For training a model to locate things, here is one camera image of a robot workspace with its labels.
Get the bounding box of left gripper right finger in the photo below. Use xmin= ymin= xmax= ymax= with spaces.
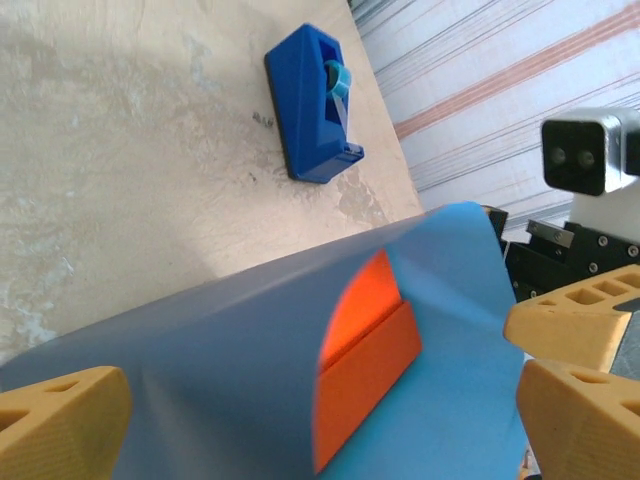
xmin=516 ymin=359 xmax=640 ymax=480

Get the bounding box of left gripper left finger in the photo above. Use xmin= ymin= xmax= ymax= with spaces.
xmin=0 ymin=365 xmax=134 ymax=480

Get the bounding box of blue wrapping paper sheet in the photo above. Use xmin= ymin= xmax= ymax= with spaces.
xmin=0 ymin=200 xmax=527 ymax=480

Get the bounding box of orange gift box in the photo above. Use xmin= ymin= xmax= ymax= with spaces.
xmin=311 ymin=247 xmax=424 ymax=476

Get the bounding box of teal tape roll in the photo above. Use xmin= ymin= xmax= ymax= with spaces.
xmin=322 ymin=59 xmax=354 ymax=99

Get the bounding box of blue tape dispenser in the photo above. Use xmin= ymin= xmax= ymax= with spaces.
xmin=263 ymin=22 xmax=366 ymax=186

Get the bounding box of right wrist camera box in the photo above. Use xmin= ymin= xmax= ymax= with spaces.
xmin=541 ymin=106 xmax=640 ymax=236

